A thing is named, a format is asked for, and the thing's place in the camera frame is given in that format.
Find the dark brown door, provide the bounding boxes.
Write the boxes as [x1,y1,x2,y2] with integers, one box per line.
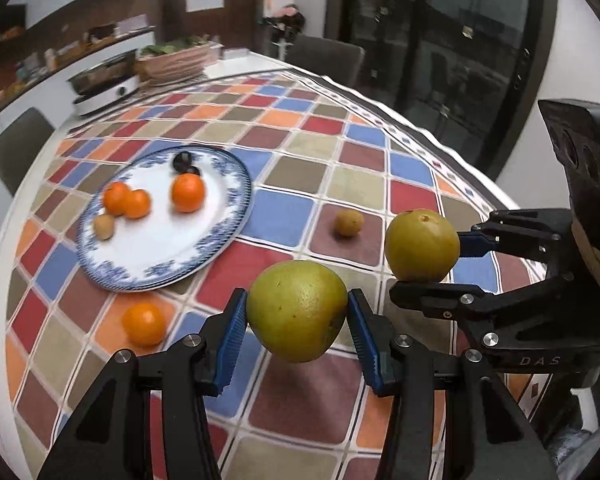
[150,0,276,56]

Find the steel pan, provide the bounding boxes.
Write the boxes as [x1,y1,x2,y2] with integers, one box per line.
[67,50,138,96]

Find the dark sliding glass door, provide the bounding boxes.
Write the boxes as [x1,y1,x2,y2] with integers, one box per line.
[325,0,561,181]

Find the white induction cooker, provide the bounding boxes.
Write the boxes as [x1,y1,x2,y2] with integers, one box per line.
[71,77,141,118]

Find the orange mandarin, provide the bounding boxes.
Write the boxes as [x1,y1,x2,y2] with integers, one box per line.
[171,173,206,213]
[124,189,152,219]
[102,181,131,216]
[121,302,167,347]

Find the colourful checkered tablecloth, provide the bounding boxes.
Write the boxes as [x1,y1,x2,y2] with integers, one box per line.
[2,72,551,480]

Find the woven basket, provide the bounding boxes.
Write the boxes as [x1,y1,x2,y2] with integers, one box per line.
[135,42,221,83]

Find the coat stand with bags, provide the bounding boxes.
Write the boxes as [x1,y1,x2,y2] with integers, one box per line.
[262,4,306,56]

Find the brown kiwi fruit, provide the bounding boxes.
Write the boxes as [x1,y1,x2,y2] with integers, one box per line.
[93,213,116,240]
[335,209,366,237]

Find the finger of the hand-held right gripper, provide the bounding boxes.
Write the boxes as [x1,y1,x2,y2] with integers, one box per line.
[389,274,582,357]
[455,208,577,274]

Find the green leafy vegetables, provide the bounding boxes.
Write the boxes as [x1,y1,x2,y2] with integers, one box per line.
[140,35,211,56]

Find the white kitchen counter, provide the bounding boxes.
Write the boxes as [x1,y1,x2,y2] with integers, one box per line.
[0,25,158,151]

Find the grey dining chair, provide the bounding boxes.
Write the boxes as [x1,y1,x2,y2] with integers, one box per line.
[284,35,366,88]
[0,107,56,196]

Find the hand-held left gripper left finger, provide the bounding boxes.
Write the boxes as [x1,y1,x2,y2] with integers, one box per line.
[37,287,251,480]

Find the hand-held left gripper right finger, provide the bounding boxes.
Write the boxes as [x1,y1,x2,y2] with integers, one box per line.
[346,288,551,480]

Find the green pear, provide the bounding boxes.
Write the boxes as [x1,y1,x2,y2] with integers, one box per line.
[246,260,349,363]
[384,209,461,282]

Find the blue rimmed white plate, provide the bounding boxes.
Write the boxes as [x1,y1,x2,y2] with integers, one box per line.
[75,145,253,292]

